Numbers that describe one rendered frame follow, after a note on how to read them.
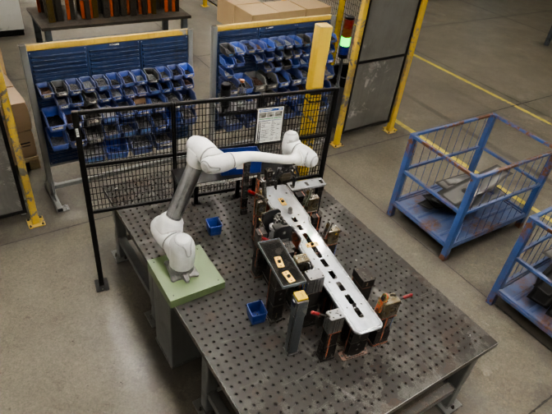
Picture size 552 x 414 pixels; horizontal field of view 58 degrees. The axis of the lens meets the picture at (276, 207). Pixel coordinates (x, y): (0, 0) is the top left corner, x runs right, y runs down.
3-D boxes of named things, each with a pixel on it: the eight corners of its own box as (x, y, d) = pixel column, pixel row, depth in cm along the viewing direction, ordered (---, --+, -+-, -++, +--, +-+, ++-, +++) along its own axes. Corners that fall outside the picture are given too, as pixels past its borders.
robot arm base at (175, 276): (173, 287, 307) (173, 281, 303) (163, 262, 321) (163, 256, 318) (201, 280, 315) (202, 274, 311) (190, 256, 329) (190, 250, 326)
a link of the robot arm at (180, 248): (177, 276, 307) (177, 250, 293) (162, 257, 317) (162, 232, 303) (199, 266, 316) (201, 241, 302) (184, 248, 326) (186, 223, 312)
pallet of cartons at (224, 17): (283, 83, 754) (294, -12, 672) (316, 105, 704) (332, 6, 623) (213, 97, 694) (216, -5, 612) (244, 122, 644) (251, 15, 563)
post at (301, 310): (299, 353, 286) (310, 301, 259) (287, 356, 283) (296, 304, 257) (293, 342, 291) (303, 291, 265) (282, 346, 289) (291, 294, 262)
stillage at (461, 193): (463, 186, 575) (494, 111, 518) (522, 227, 524) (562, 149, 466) (386, 213, 519) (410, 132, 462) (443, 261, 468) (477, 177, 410)
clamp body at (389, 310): (390, 342, 299) (406, 301, 277) (370, 349, 293) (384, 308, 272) (381, 328, 306) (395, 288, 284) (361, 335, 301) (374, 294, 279)
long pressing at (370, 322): (389, 326, 271) (390, 324, 270) (353, 337, 263) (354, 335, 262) (286, 184, 369) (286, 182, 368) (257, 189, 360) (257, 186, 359)
